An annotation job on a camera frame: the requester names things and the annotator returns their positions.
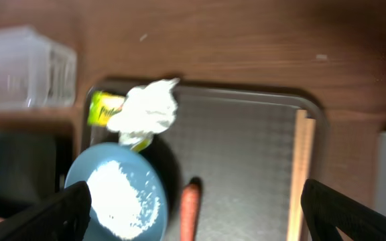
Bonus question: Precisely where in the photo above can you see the black plastic tray bin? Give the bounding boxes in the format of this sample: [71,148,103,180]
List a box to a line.
[0,131,73,218]

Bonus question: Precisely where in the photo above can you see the dark blue plate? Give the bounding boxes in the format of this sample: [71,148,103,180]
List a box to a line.
[65,143,169,241]

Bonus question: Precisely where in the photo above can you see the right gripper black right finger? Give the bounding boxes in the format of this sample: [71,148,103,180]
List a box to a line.
[301,179,386,241]

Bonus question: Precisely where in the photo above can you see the brown serving tray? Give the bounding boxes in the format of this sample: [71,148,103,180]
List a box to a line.
[80,78,328,241]

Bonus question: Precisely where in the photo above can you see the white rice pile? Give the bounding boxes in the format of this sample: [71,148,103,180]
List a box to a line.
[87,161,161,240]

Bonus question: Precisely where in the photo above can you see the orange carrot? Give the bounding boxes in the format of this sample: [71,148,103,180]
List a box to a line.
[180,183,200,241]

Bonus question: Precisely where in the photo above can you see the clear plastic storage bin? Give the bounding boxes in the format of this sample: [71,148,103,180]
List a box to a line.
[0,25,77,111]

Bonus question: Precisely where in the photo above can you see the yellow green snack wrapper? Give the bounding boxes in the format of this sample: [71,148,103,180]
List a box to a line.
[87,91,125,127]

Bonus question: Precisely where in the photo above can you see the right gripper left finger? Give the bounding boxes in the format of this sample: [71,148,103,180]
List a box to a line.
[0,181,91,241]

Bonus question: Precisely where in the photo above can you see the wooden chopstick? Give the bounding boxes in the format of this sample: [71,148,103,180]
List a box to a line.
[286,110,307,241]
[300,116,316,241]

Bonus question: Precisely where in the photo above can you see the crumpled white paper napkin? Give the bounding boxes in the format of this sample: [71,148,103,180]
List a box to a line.
[107,78,180,146]

